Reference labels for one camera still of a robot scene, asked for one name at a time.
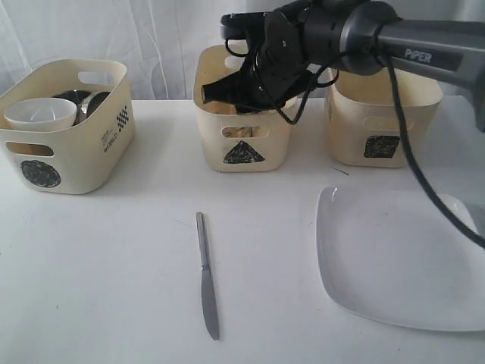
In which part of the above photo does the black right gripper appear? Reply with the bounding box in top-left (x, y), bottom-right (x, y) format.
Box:
top-left (201, 45), bottom-right (314, 114)

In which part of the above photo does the steel table knife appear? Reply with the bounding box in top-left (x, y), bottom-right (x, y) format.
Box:
top-left (196, 212), bottom-right (220, 340)

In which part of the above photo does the white ceramic bowl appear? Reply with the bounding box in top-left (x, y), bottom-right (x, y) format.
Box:
top-left (4, 98), bottom-right (77, 132)

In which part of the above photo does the white square plate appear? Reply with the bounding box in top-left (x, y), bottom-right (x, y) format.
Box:
top-left (316, 186), bottom-right (484, 332)

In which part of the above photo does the wooden chopstick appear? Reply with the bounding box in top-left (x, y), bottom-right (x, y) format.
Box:
top-left (222, 127), bottom-right (254, 138)

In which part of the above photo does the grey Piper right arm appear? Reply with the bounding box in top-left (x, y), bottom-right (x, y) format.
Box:
top-left (201, 1), bottom-right (484, 130)

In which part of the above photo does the cream bin with triangle mark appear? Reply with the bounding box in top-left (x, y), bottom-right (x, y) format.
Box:
top-left (192, 45), bottom-right (291, 172)

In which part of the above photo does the white curtain backdrop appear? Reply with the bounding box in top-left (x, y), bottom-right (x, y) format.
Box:
top-left (0, 0), bottom-right (485, 102)

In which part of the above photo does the cream bin with square mark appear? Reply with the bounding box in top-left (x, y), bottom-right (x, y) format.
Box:
top-left (325, 69), bottom-right (444, 168)

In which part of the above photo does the cream bin with circle mark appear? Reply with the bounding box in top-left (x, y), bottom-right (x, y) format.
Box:
top-left (1, 59), bottom-right (135, 194)

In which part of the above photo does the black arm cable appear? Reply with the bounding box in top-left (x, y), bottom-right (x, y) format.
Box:
top-left (225, 33), bottom-right (485, 251)

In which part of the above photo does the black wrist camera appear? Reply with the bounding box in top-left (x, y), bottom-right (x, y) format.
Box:
top-left (221, 12), bottom-right (267, 40)

